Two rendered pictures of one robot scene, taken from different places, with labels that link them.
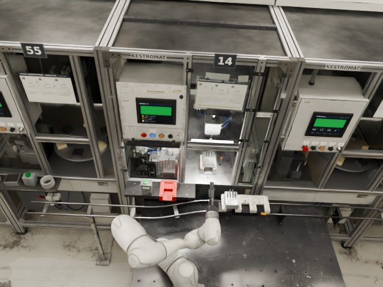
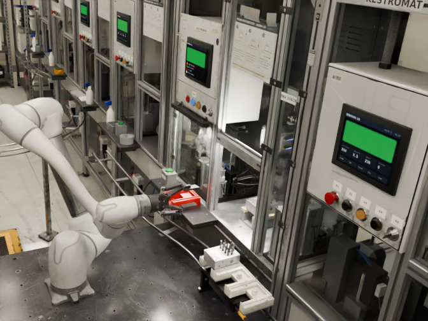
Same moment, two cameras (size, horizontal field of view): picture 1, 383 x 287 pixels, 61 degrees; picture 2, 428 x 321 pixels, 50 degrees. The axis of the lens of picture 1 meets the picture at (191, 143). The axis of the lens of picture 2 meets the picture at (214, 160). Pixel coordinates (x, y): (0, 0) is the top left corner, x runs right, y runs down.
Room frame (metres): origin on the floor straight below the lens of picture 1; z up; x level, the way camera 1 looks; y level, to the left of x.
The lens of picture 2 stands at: (0.61, -1.75, 2.05)
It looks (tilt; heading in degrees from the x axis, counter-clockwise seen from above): 23 degrees down; 60
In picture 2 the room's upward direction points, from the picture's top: 5 degrees clockwise
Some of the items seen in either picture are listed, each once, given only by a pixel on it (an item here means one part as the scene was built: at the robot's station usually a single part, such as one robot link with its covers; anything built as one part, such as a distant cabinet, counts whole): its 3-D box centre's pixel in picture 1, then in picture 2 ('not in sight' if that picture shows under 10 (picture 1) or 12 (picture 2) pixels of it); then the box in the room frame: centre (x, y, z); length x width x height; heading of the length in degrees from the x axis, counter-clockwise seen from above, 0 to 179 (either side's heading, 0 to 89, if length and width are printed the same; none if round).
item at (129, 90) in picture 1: (154, 103); (217, 66); (1.72, 0.26, 1.60); 0.42 x 0.29 x 0.46; 92
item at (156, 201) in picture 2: (211, 207); (158, 202); (1.26, -0.16, 1.12); 0.09 x 0.07 x 0.08; 2
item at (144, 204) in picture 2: (212, 217); (141, 205); (1.18, -0.17, 1.12); 0.09 x 0.06 x 0.09; 92
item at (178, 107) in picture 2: (153, 143); (190, 113); (1.58, 0.26, 1.37); 0.36 x 0.04 x 0.04; 92
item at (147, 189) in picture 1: (146, 185); (169, 180); (1.52, 0.31, 0.97); 0.08 x 0.08 x 0.12; 2
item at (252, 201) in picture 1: (244, 205); (234, 284); (1.50, -0.45, 0.84); 0.36 x 0.14 x 0.10; 92
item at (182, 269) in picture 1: (184, 275); (69, 255); (0.91, -0.02, 0.85); 0.18 x 0.16 x 0.22; 44
